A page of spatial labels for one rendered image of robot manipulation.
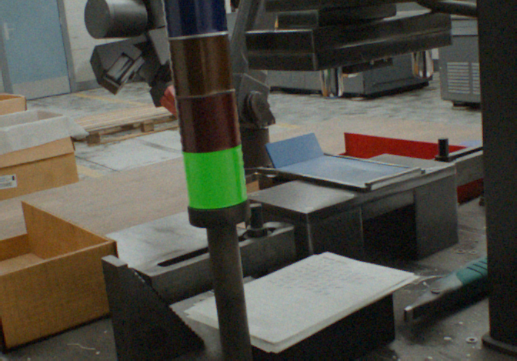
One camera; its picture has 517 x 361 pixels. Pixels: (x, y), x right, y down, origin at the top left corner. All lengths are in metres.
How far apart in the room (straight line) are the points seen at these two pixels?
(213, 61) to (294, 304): 0.21
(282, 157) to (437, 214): 0.18
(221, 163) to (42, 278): 0.28
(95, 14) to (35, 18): 10.89
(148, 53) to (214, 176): 0.56
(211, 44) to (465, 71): 6.26
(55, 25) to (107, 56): 10.99
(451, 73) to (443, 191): 6.01
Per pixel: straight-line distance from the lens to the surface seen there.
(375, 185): 0.72
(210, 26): 0.45
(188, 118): 0.46
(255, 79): 1.13
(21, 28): 11.81
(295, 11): 0.71
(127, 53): 0.98
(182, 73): 0.45
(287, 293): 0.59
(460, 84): 6.74
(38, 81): 11.88
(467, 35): 6.64
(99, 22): 0.98
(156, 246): 0.83
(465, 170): 0.87
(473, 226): 0.87
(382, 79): 7.82
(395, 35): 0.72
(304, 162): 0.84
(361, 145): 1.12
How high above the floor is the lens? 1.18
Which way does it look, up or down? 13 degrees down
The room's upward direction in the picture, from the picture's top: 6 degrees counter-clockwise
